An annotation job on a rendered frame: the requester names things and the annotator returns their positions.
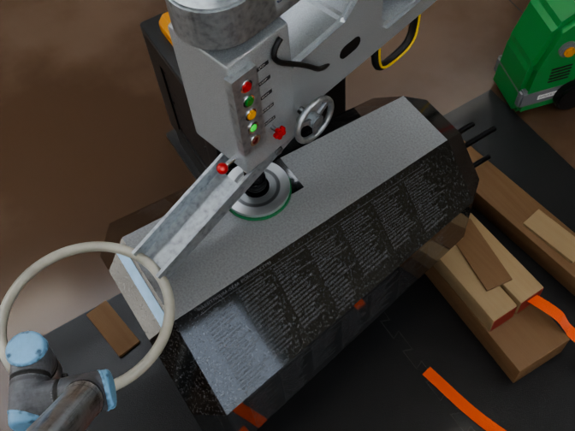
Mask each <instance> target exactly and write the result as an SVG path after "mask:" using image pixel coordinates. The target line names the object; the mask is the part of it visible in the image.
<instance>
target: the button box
mask: <svg viewBox="0 0 575 431"><path fill-rule="evenodd" d="M246 80H251V81H252V88H251V90H250V91H248V92H246V93H242V92H241V91H240V88H241V86H242V84H243V83H244V82H245V81H246ZM224 83H225V86H226V91H227V95H228V103H229V108H230V112H231V116H232V121H233V125H234V133H235V137H236V142H237V146H238V151H239V153H240V154H241V155H242V156H243V157H247V156H248V155H250V154H251V153H252V152H253V151H255V150H256V149H257V148H258V147H259V146H260V145H261V144H262V143H263V142H265V141H266V139H267V138H266V132H265V126H264V115H263V109H262V104H261V97H260V91H259V85H258V74H257V68H256V65H255V64H254V63H253V62H249V63H248V64H247V65H245V67H243V68H242V69H241V70H239V71H238V72H237V73H236V74H234V75H232V76H227V77H226V78H224ZM250 94H252V95H253V96H254V102H253V104H252V105H251V106H249V107H247V108H245V107H244V106H243V102H244V100H245V98H246V97H247V96H248V95H250ZM253 108H254V109H256V111H257V113H256V116H255V117H254V119H252V120H250V121H247V120H246V114H247V112H248V111H249V110H250V109H253ZM255 121H257V122H258V129H257V130H256V131H255V132H254V133H252V134H250V133H248V127H249V126H250V125H251V124H252V123H253V122H255ZM256 134H259V135H260V140H259V142H258V143H257V144H256V145H254V146H251V145H250V142H251V139H252V137H253V136H254V135H256Z"/></svg>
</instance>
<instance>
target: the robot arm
mask: <svg viewBox="0 0 575 431"><path fill-rule="evenodd" d="M5 355H6V359H7V361H8V362H9V363H10V370H9V407H8V410H7V414H8V425H9V427H10V428H11V429H13V430H14V431H86V429H87V428H88V426H89V425H90V424H91V422H92V421H93V419H94V418H95V417H96V416H97V415H98V414H99V413H100V412H101V411H105V410H107V411H109V410H112V409H114V408H115V407H116V386H115V382H114V379H113V376H112V374H111V372H110V371H109V370H108V369H101V370H100V369H97V371H92V372H88V373H84V374H79V375H68V374H67V373H63V372H62V365H61V364H60V362H59V361H58V359H57V358H56V355H55V354H54V352H53V351H52V350H51V348H50V346H49V344H48V341H47V340H46V338H44V337H43V336H42V335H41V334H39V333H37V332H33V331H26V332H22V333H19V334H17V335H16V336H14V337H13V338H12V339H11V340H10V341H9V343H8V344H7V346H6V349H5Z"/></svg>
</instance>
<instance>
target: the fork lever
mask: <svg viewBox="0 0 575 431"><path fill-rule="evenodd" d="M293 138H294V135H293V136H292V137H291V138H290V139H289V140H287V141H286V142H285V143H284V144H283V145H281V146H280V147H279V148H278V149H277V150H275V151H274V152H273V153H272V154H270V155H269V156H268V157H267V158H266V159H264V160H263V161H262V162H261V163H260V164H259V165H258V166H257V167H256V168H254V169H253V170H252V171H251V172H249V173H247V174H246V175H245V176H244V177H243V178H242V179H241V180H240V182H239V183H238V184H237V183H236V182H234V181H233V180H232V179H231V178H229V177H228V176H227V175H226V174H219V173H218V172H217V171H216V166H217V164H218V163H220V162H226V161H227V160H229V158H227V157H226V156H225V155H223V154H222V153H221V154H220V155H219V156H218V157H217V158H216V159H215V161H214V162H213V163H212V164H211V165H210V166H209V167H208V168H207V169H206V170H205V171H204V172H203V173H202V174H201V175H200V176H199V178H198V179H197V180H196V181H195V182H194V183H193V184H192V185H191V187H190V188H189V189H188V190H187V191H186V192H185V193H184V194H183V196H182V197H181V198H180V199H179V200H178V201H177V202H176V203H175V205H174V206H173V207H172V208H171V209H170V210H169V211H168V212H167V214H166V215H165V216H164V217H163V218H162V219H161V220H160V221H159V223H158V224H157V225H156V226H155V227H154V228H153V229H152V230H151V231H150V232H149V233H148V234H147V235H146V236H145V237H144V238H143V240H142V241H141V242H140V243H139V244H138V245H137V246H136V247H135V249H134V250H133V251H132V252H131V253H132V254H133V255H134V256H137V255H138V254H139V253H141V252H142V253H144V254H146V255H147V256H148V257H149V258H150V259H152V260H153V261H154V262H155V263H156V264H157V265H158V266H159V267H160V268H161V269H160V271H159V272H158V273H157V274H156V277H157V278H158V279H161V278H162V277H163V276H167V278H169V277H170V276H171V275H172V274H173V273H174V272H175V270H176V269H177V268H178V267H179V266H180V265H181V264H182V262H183V261H184V260H185V259H186V258H187V257H188V256H189V255H190V253H191V252H192V251H193V250H194V249H195V248H196V247H197V245H198V244H199V243H200V242H201V241H202V240H203V239H204V237H205V236H206V235H207V234H208V233H209V232H210V231H211V229H212V228H213V227H214V226H215V225H216V224H217V223H218V222H219V221H220V220H221V219H222V218H223V217H224V216H225V214H226V213H227V212H228V211H229V210H230V209H231V208H232V206H233V205H234V204H235V203H236V202H237V201H238V200H239V198H240V197H241V196H242V195H243V194H244V193H245V192H246V190H247V189H248V188H249V187H250V186H251V185H252V184H253V182H254V181H255V180H256V179H257V178H258V177H259V176H260V175H261V173H263V171H265V169H267V168H268V166H269V165H270V164H271V163H272V162H273V161H274V160H275V158H276V157H277V156H279V155H280V154H281V153H282V151H283V149H284V148H285V147H286V146H287V145H288V143H289V142H290V141H291V140H292V139H293Z"/></svg>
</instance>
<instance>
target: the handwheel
mask: <svg viewBox="0 0 575 431"><path fill-rule="evenodd" d="M320 103H323V104H322V105H321V107H320V108H319V110H318V111H317V112H316V110H314V111H312V110H313V109H314V108H315V107H316V106H318V105H319V104H320ZM327 106H328V109H327V113H326V116H325V117H324V118H323V116H322V113H323V111H324V110H325V109H326V107H327ZM334 107H335V106H334V101H333V99H332V98H331V97H329V96H326V95H324V96H320V97H317V98H315V99H314V100H312V101H311V102H310V103H309V104H308V105H307V106H306V107H305V108H304V107H303V106H300V107H299V108H298V110H297V113H299V114H300V116H299V119H298V120H297V122H296V125H295V129H294V137H295V139H296V140H297V141H298V142H299V143H301V144H307V143H310V142H311V141H313V140H314V139H316V138H317V137H318V136H319V135H320V134H321V133H322V132H323V131H324V129H325V128H326V126H328V124H329V122H330V120H331V117H332V115H333V113H334ZM305 126H309V127H311V128H312V134H311V135H309V136H307V137H304V138H303V137H302V136H301V128H302V127H305Z"/></svg>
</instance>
